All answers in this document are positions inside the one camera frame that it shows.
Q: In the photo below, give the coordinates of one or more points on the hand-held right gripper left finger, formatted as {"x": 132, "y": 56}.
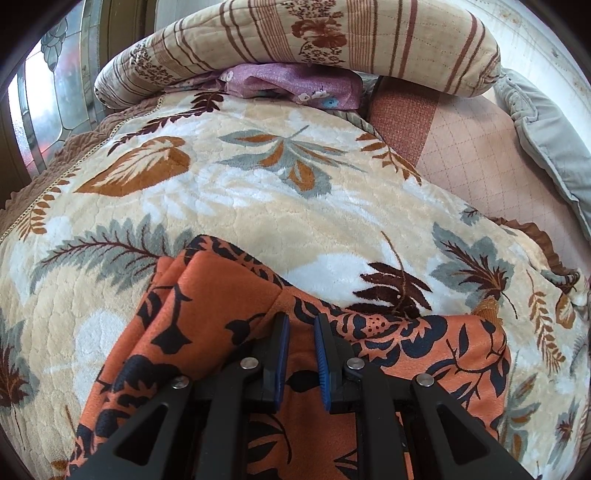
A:
{"x": 281, "y": 364}

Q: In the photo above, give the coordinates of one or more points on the stained glass window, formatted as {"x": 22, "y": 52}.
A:
{"x": 51, "y": 83}

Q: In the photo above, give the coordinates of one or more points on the striped floral bolster pillow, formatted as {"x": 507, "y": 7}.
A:
{"x": 332, "y": 37}

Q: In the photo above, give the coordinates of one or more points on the orange floral shirt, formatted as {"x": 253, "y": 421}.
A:
{"x": 203, "y": 304}

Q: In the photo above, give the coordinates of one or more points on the leaf print fleece blanket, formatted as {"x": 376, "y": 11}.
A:
{"x": 258, "y": 184}

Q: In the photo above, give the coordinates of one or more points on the grey pillow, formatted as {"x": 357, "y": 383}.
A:
{"x": 549, "y": 138}

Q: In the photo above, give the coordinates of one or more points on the purple floral cloth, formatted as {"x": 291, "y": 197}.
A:
{"x": 286, "y": 81}

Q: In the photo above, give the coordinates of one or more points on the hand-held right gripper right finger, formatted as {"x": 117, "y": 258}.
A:
{"x": 323, "y": 369}

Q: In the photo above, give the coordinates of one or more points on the brown wooden window frame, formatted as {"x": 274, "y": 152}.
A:
{"x": 124, "y": 23}

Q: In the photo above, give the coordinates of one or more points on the pink quilted bed sheet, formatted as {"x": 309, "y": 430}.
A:
{"x": 471, "y": 152}

